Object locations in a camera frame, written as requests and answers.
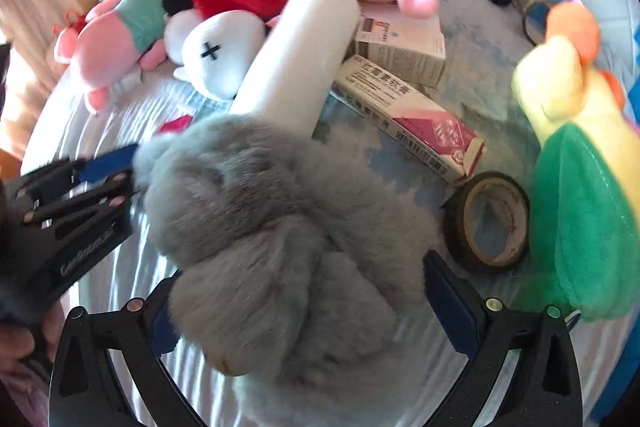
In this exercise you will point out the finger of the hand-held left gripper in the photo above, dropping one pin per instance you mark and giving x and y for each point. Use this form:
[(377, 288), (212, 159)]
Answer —
[(107, 163), (95, 199)]

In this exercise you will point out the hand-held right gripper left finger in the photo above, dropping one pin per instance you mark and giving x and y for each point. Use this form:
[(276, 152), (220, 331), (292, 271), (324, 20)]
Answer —
[(162, 332)]

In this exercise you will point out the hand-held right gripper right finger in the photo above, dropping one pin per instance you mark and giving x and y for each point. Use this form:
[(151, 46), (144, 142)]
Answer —
[(450, 307)]

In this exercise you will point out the grey furry plush toy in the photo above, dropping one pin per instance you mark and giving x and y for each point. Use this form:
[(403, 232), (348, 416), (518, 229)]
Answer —
[(280, 232)]

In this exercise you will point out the person's left forearm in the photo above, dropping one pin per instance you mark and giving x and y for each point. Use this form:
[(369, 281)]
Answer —
[(20, 402)]

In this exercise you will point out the person's left hand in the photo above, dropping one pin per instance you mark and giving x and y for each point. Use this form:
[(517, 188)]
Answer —
[(20, 344)]

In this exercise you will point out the small pink packet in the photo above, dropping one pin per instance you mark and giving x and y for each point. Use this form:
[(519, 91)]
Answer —
[(175, 126)]

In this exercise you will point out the black tape roll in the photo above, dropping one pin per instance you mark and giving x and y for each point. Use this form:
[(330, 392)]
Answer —
[(457, 227)]

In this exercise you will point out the striped bed sheet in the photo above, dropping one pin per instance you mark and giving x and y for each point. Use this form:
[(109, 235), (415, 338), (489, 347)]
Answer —
[(400, 382)]

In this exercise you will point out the sheer curtain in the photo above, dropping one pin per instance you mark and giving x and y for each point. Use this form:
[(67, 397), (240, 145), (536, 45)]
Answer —
[(25, 82)]

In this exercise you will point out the pig plush in green dress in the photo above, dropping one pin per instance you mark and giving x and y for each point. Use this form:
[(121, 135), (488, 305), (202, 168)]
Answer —
[(140, 14)]

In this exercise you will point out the white rabbit plush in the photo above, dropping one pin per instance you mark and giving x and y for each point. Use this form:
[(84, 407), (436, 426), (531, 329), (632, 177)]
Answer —
[(220, 52)]

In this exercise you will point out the green and yellow plush toy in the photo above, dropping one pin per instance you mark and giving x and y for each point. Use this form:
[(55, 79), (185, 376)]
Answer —
[(580, 217)]

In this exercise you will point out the pink and white medicine box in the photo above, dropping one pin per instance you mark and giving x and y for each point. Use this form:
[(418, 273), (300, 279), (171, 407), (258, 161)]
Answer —
[(400, 107)]

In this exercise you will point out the white plastic cylinder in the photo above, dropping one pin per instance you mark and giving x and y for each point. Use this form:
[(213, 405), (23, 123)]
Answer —
[(300, 57)]

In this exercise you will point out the white and grey medicine box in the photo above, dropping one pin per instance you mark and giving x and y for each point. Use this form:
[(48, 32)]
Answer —
[(405, 47)]

